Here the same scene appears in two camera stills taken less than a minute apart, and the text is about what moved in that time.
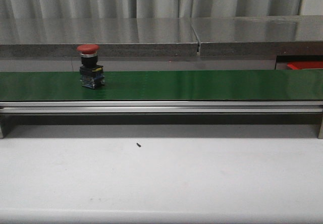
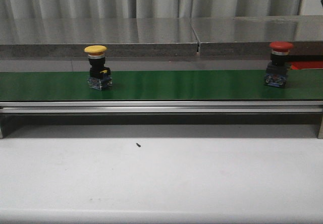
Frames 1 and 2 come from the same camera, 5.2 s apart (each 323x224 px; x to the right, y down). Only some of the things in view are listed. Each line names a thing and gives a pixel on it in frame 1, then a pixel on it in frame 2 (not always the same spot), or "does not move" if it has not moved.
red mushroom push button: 91,74 to 276,73
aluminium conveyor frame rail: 160,107 does not move
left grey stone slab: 115,37 does not move
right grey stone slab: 259,36 does not move
